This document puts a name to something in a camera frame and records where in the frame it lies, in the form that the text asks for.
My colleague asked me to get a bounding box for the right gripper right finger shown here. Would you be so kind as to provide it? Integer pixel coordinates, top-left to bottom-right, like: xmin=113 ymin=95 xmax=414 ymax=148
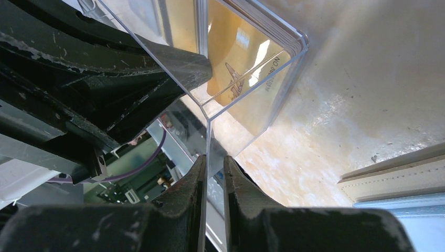
xmin=224 ymin=156 xmax=414 ymax=251

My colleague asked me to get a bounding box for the yellow credit card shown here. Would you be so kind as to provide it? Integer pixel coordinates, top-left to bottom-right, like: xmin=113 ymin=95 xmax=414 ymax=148
xmin=157 ymin=1 xmax=307 ymax=134

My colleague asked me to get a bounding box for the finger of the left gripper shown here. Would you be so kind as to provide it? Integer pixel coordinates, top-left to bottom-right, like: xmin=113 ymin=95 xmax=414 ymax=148
xmin=1 ymin=1 xmax=212 ymax=184

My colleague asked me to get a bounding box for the clear plastic card box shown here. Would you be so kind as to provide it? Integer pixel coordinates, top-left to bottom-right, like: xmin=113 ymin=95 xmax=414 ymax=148
xmin=78 ymin=1 xmax=309 ymax=251

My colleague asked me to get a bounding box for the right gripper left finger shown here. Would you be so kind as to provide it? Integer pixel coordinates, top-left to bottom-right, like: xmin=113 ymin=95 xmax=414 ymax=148
xmin=1 ymin=156 xmax=207 ymax=251

